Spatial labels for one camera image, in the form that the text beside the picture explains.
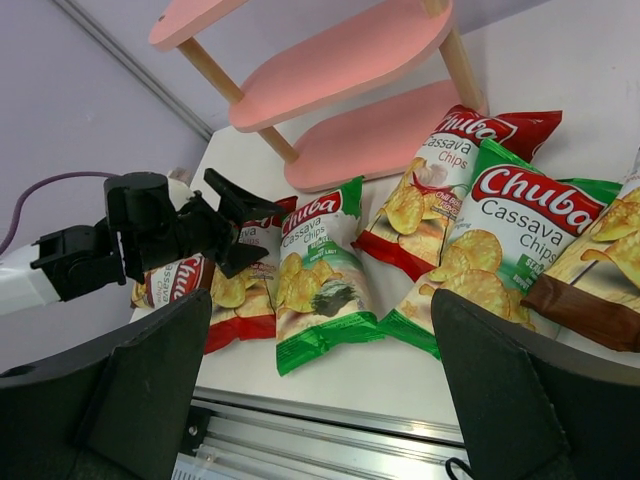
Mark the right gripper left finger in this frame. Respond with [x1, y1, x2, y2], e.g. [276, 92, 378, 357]
[1, 289, 212, 479]

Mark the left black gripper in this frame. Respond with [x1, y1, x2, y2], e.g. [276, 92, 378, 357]
[104, 168, 285, 281]

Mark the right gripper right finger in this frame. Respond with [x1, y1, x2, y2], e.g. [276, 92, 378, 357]
[431, 290, 639, 479]

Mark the green Chuba chips bag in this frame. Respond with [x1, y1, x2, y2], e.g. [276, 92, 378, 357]
[275, 177, 384, 376]
[379, 140, 622, 357]

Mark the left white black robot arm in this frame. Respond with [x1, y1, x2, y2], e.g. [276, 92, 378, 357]
[1, 168, 285, 314]

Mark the red Chuba chips bag left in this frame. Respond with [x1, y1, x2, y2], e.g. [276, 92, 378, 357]
[204, 196, 298, 354]

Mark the red chuba chips bag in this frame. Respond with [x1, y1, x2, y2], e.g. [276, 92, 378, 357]
[354, 105, 563, 280]
[204, 196, 298, 354]

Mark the brown Chuba chips bag left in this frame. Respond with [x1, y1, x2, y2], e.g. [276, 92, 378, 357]
[131, 254, 214, 309]

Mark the brown chuba chips bag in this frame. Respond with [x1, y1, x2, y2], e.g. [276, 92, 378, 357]
[522, 160, 639, 352]
[131, 254, 214, 309]

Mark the brown Chuba chips bag right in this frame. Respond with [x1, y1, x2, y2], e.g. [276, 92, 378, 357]
[522, 160, 639, 352]

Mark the red Chuba chips bag right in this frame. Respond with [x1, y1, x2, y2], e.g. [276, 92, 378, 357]
[354, 105, 563, 280]

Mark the pink three-tier wooden shelf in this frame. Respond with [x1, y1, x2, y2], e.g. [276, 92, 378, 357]
[149, 1, 487, 192]

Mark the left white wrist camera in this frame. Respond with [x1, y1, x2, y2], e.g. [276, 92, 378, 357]
[167, 168, 194, 211]

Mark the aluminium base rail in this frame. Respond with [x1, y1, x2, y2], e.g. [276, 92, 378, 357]
[171, 388, 470, 479]

